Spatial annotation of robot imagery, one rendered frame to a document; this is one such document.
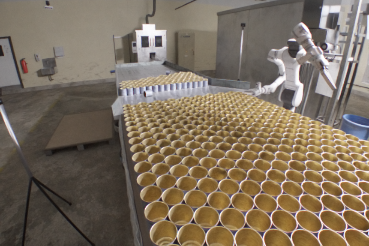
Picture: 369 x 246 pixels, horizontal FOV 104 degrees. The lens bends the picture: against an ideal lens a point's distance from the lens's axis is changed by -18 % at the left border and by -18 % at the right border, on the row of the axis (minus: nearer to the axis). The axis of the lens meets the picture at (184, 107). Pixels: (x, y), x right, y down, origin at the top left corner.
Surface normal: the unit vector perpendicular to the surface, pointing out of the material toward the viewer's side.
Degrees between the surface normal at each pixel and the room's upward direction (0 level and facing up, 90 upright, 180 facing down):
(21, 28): 90
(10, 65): 90
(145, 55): 90
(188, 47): 90
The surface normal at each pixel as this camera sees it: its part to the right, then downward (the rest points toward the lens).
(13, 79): 0.37, 0.34
